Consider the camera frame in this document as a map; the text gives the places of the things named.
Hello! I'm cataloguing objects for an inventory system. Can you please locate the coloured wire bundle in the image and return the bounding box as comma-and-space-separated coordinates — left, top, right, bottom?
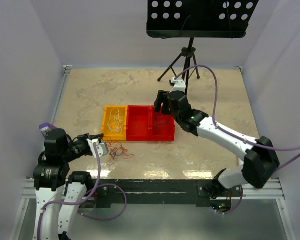
102, 136, 135, 166

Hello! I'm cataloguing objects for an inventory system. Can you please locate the white wire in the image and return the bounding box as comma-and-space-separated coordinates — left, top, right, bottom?
106, 106, 125, 133

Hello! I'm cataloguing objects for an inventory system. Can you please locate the yellow plastic bin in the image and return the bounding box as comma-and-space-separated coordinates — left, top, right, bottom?
102, 105, 128, 142

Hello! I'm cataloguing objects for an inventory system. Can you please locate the red double compartment bin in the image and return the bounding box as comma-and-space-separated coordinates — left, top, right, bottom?
126, 105, 176, 142

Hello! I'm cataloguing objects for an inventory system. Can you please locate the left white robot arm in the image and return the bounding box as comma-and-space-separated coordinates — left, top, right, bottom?
33, 125, 109, 240

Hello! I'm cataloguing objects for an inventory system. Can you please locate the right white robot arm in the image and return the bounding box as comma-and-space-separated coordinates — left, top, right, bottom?
154, 90, 280, 197

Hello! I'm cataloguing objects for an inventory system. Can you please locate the purple holder block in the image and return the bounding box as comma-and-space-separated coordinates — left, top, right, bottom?
39, 122, 57, 138

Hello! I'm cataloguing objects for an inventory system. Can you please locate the black music stand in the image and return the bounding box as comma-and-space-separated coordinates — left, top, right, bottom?
146, 0, 258, 82

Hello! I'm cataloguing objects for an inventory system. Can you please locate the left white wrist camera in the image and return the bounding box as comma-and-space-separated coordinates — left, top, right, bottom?
87, 138, 109, 159

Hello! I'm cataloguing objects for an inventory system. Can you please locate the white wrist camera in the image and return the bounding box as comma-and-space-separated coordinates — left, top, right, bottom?
169, 77, 186, 93
87, 138, 109, 159

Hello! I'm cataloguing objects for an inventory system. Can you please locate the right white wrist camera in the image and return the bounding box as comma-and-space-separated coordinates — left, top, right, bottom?
169, 77, 186, 93

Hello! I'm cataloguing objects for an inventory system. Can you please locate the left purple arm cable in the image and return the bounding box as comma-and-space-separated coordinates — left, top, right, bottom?
36, 143, 128, 240

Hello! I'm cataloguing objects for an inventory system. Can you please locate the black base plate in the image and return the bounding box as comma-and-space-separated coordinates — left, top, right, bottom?
84, 178, 243, 209

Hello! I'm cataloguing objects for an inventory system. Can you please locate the aluminium left rail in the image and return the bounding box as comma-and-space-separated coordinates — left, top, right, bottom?
34, 65, 73, 179

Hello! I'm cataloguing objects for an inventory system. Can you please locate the aluminium rail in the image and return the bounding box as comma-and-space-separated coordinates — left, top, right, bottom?
34, 65, 73, 179
21, 178, 286, 200

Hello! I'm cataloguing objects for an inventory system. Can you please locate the aluminium front rail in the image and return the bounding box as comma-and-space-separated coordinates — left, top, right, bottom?
21, 178, 286, 200

